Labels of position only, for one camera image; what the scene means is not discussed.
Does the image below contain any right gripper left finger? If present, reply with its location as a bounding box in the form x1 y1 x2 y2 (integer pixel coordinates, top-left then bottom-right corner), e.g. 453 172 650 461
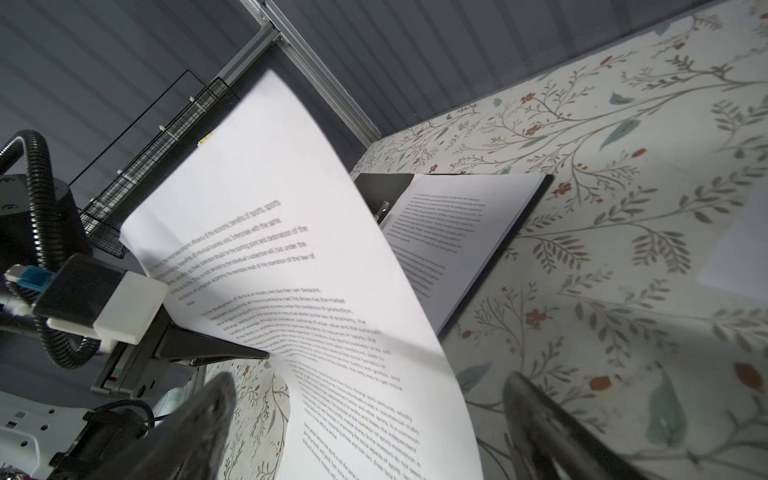
89 372 237 480

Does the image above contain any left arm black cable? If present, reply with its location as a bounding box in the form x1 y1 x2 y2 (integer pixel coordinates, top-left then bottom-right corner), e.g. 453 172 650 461
0 129 103 371

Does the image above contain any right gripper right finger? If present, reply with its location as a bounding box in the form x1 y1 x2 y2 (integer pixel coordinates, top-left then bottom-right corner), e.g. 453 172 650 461
502 372 644 479

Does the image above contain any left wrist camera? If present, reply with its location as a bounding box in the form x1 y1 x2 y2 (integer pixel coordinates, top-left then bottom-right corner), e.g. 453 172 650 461
5 254 169 345

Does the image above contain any printed paper sheet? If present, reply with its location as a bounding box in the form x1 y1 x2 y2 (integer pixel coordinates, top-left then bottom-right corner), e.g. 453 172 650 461
121 72 482 479

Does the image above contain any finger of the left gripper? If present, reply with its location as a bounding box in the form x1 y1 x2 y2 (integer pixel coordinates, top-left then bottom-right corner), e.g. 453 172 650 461
153 307 270 366

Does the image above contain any black wire basket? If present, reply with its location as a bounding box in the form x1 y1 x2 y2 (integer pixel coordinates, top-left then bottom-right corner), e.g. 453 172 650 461
80 77 239 259

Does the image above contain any teal black clip folder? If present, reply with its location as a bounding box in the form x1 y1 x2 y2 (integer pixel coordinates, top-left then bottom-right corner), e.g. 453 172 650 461
353 172 556 340

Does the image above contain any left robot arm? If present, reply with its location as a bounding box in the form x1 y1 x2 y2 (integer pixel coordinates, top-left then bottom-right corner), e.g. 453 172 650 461
1 174 266 479

